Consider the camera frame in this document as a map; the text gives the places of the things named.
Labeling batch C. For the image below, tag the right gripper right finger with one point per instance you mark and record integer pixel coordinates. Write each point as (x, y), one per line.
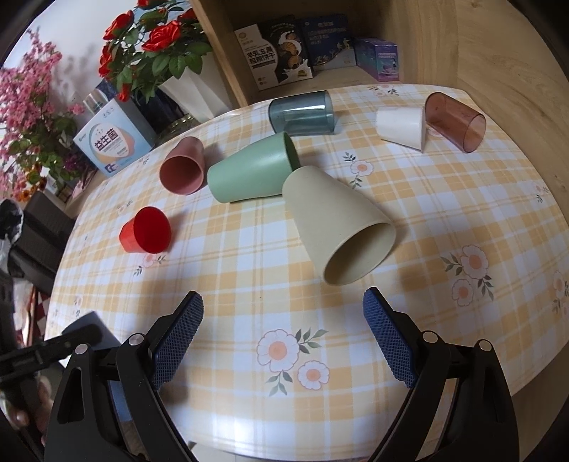
(394, 332)

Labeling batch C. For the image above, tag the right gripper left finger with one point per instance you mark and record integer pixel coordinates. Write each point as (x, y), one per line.
(172, 335)

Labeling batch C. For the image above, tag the beige plastic cup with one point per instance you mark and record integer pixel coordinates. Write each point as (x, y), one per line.
(345, 234)

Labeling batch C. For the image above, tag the red plastic cup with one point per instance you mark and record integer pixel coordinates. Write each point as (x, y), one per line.
(149, 231)

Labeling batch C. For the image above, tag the pink plastic cup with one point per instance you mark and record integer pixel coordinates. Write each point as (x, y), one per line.
(184, 168)

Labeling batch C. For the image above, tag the green plastic cup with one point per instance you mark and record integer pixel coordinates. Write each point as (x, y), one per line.
(256, 171)

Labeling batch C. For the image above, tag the small white cup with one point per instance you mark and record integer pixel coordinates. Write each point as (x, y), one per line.
(405, 126)

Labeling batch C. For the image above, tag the brown transparent cup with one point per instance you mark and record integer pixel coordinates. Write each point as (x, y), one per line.
(455, 121)

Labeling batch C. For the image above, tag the dark teal transparent cup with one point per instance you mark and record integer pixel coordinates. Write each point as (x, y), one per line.
(303, 114)

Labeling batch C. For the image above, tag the person's left hand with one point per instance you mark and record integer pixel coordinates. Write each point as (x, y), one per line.
(33, 408)

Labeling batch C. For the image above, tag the white jacket on chair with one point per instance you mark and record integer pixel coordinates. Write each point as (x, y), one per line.
(11, 220)

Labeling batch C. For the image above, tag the black chair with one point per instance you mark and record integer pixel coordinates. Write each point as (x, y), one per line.
(38, 251)

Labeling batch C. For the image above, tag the yellow plaid floral tablecloth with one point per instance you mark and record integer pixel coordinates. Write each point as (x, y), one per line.
(284, 366)

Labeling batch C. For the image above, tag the probiotic box light blue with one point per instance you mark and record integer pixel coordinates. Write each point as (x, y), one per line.
(115, 137)

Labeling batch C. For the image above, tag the pink blossom arrangement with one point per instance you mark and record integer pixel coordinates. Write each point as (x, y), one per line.
(36, 136)

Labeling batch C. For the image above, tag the gold decorative tray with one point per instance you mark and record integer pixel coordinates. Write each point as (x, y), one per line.
(180, 126)

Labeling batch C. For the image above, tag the silver metal can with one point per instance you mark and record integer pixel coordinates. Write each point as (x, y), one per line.
(95, 101)

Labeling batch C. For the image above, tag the white flower pot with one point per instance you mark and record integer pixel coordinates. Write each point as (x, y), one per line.
(203, 95)

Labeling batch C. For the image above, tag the purple box on shelf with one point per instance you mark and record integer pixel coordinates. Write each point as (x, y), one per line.
(378, 58)

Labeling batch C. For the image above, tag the dark blue box on shelf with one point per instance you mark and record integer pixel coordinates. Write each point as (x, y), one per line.
(328, 42)

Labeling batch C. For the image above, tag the red rose bouquet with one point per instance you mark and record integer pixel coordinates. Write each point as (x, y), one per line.
(151, 43)

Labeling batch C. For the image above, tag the wooden shelf unit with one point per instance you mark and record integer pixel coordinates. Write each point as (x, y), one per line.
(487, 48)

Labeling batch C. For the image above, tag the biscuit box on shelf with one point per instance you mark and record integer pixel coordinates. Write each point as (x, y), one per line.
(275, 52)

